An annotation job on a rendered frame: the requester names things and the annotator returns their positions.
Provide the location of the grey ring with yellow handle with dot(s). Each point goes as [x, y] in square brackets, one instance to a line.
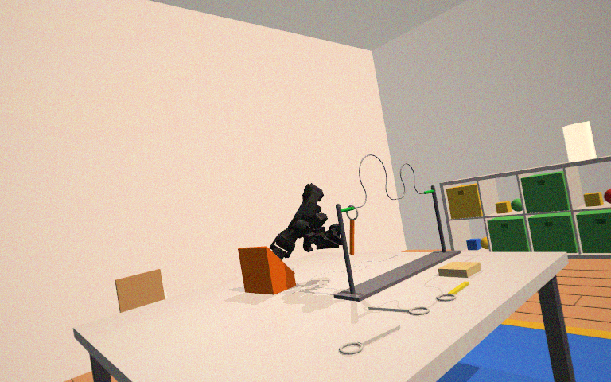
[452, 292]

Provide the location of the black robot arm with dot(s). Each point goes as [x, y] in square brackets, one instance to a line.
[307, 215]

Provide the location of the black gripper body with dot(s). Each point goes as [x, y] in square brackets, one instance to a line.
[311, 237]

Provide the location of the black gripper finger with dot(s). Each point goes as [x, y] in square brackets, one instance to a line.
[334, 237]
[323, 242]

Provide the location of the brown rod with grey tip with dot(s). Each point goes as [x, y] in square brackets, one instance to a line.
[352, 223]

